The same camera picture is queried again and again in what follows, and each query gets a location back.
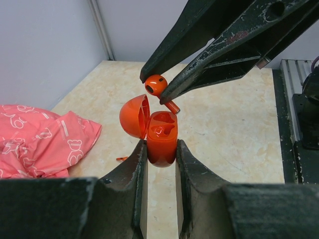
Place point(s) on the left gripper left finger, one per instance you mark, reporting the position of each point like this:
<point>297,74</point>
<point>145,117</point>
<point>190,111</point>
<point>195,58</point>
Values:
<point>111,207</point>

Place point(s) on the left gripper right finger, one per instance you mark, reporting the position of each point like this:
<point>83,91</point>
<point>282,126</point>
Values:
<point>209,207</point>

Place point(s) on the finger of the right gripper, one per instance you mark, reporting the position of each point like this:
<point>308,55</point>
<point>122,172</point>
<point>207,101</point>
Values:
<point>244,44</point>
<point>199,22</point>

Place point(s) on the orange earbud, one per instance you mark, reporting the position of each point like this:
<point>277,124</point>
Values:
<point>121,159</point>
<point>155,85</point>

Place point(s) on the orange earbud charging case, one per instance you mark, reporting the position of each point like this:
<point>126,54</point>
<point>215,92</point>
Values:
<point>159,129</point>

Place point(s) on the pink printed cloth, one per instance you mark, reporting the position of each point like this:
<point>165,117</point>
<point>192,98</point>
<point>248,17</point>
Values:
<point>36,143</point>

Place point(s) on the right aluminium frame post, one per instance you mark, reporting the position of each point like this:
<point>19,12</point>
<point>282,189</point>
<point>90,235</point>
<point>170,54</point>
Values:
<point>102,30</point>

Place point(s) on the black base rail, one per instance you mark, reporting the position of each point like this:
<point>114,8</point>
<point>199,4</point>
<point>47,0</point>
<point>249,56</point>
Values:
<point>300,164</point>

